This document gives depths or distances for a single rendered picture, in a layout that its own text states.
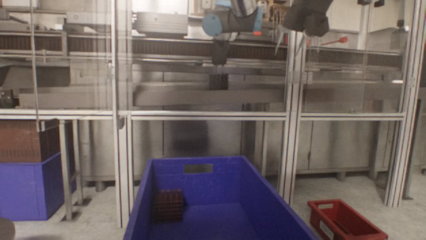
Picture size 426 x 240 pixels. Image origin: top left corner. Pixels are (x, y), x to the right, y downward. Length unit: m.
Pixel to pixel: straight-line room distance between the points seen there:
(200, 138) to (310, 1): 1.11
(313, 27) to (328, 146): 1.40
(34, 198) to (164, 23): 1.11
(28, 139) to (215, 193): 0.93
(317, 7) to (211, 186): 0.76
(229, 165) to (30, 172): 0.99
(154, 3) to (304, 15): 1.32
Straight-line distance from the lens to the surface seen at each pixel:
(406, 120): 1.67
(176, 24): 1.24
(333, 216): 1.47
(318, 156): 1.75
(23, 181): 1.45
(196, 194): 0.97
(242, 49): 1.32
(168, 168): 0.92
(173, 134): 1.40
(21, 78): 1.94
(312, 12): 0.48
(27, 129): 1.35
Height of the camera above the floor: 0.75
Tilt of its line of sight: 7 degrees down
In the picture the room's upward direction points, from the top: 2 degrees clockwise
